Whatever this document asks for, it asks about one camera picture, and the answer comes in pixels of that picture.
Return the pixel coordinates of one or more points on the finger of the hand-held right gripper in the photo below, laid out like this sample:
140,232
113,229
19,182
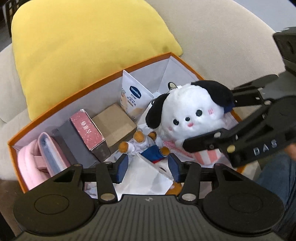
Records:
245,97
203,140

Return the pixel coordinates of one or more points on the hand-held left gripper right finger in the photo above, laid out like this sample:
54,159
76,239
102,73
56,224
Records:
174,169

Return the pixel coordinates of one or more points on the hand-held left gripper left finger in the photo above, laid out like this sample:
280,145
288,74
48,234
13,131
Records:
121,169

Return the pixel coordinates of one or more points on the small bear plush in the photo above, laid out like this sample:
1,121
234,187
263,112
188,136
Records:
150,154

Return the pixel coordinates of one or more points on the white dog plush toy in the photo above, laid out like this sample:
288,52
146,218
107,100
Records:
192,111

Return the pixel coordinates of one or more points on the brown cardboard box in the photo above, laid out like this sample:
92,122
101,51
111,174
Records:
113,125

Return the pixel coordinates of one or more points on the dark red box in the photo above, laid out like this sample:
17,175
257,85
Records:
86,129

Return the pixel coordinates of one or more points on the dark grey box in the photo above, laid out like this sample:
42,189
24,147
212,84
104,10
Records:
71,143

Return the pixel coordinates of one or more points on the pink case with clear window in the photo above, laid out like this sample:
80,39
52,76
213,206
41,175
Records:
53,153

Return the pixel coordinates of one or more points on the orange cardboard box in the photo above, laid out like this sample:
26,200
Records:
101,100

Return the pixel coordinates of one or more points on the white lotion tube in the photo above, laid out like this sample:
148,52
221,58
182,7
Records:
133,97

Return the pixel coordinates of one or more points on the pink puffy pouch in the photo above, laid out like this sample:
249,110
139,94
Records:
27,166

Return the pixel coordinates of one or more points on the white tissue paper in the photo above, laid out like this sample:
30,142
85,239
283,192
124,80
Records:
152,178

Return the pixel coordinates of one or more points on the beige sofa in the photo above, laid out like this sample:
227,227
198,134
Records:
219,34

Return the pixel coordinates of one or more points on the person's right leg in jeans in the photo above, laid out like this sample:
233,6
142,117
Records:
277,176

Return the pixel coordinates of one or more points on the yellow pillow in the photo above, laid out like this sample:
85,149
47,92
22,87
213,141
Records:
81,46

